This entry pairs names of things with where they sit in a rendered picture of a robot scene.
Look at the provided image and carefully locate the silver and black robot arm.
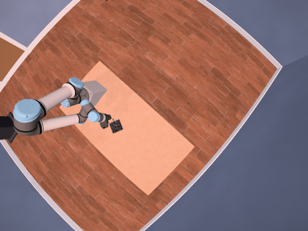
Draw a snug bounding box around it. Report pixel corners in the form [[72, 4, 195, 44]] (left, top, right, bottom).
[[13, 77, 103, 136]]

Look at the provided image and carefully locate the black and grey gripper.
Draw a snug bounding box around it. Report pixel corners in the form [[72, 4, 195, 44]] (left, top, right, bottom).
[[100, 113, 114, 129]]

